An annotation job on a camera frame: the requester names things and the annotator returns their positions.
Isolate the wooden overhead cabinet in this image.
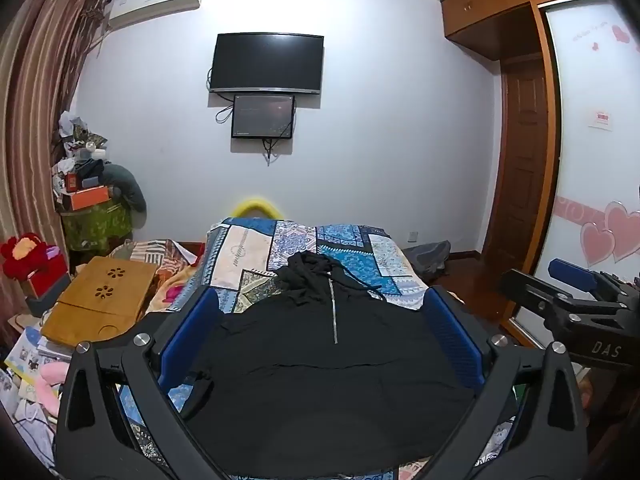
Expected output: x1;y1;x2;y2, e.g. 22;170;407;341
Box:
440;0;608;61

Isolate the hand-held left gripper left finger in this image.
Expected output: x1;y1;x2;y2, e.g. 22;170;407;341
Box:
55;287;232;480

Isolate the grey bag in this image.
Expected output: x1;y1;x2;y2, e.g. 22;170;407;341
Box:
402;241;451;281

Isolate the pink plush toy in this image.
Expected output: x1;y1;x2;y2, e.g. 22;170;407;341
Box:
35;360;68;411

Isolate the small black monitor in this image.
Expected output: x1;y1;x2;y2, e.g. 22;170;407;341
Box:
231;93;296;140

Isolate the black zip hoodie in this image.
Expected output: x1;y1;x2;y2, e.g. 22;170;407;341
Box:
180;251;518;478

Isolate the wooden lap table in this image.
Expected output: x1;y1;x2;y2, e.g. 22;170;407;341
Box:
41;256;160;348

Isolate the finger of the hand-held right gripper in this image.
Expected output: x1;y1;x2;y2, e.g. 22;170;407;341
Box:
547;257;640;306
500;269;632;332

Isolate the blue patchwork bedspread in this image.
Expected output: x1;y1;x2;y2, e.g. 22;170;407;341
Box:
117;216;521;480

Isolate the white air conditioner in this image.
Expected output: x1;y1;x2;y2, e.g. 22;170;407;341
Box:
106;0;207;30

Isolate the stack of printed magazines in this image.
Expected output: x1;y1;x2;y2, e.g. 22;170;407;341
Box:
2;327;71;376

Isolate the grey and red box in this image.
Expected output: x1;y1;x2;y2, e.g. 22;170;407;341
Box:
27;255;71;317

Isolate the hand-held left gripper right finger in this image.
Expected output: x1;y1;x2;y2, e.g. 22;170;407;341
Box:
410;285;589;480

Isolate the orange striped blanket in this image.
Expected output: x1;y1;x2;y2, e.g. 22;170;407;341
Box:
107;238;206;313

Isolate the brown striped curtain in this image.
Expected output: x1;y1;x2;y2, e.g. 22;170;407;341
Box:
0;0;110;311

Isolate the yellow curved object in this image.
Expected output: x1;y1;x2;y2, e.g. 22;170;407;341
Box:
234;198;281;221

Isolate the orange box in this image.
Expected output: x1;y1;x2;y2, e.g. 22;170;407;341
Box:
70;185;110;211

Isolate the red plush toy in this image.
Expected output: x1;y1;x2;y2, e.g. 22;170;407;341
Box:
0;232;60;281

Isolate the wall-mounted black television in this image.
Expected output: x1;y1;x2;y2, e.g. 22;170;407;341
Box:
208;33;324;96

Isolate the pile of clutter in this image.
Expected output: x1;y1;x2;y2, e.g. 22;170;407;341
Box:
50;110;113;211

